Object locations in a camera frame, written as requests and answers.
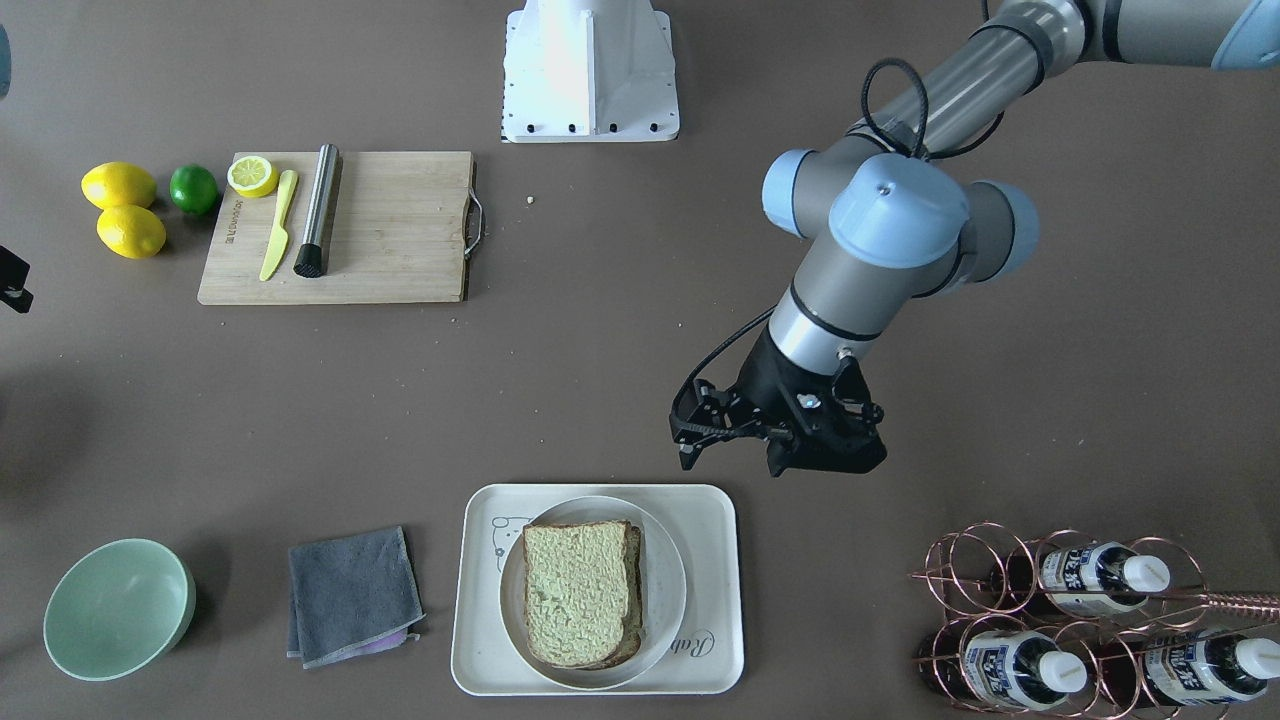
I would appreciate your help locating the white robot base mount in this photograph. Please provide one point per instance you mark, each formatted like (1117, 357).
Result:
(589, 72)

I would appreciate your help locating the yellow lemon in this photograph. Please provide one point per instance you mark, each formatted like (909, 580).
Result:
(131, 232)
(119, 183)

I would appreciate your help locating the steel muddler rod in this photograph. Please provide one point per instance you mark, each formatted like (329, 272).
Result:
(310, 260)

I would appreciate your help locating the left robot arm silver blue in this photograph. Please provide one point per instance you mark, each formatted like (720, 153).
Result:
(886, 225)

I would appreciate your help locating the green lime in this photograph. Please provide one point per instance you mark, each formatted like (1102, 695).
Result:
(193, 189)

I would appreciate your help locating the grey folded cloth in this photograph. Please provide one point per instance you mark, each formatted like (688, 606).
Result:
(350, 597)

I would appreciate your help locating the half cut lemon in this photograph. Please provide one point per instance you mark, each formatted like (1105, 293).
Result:
(253, 176)

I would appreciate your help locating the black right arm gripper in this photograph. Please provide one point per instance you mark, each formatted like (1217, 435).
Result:
(13, 269)

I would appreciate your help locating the white rabbit print tray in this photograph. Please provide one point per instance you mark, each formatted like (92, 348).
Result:
(707, 655)

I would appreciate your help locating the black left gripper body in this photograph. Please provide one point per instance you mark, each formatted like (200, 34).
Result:
(768, 385)

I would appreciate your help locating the green ceramic bowl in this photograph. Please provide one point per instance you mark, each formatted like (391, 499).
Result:
(117, 609)

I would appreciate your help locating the yellow plastic knife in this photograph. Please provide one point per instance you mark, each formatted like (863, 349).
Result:
(279, 236)

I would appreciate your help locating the wooden cutting board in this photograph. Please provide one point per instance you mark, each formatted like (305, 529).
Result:
(396, 234)

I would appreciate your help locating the copper wire bottle rack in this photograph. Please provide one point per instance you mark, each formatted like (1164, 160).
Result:
(958, 562)

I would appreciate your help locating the bread sandwich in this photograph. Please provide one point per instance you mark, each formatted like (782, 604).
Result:
(583, 599)

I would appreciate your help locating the white round plate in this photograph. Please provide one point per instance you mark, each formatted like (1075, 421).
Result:
(663, 583)

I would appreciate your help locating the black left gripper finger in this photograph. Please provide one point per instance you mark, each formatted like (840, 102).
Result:
(700, 403)
(692, 438)

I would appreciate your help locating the dark drink bottle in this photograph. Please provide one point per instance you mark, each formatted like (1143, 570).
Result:
(1018, 671)
(1086, 581)
(1188, 670)

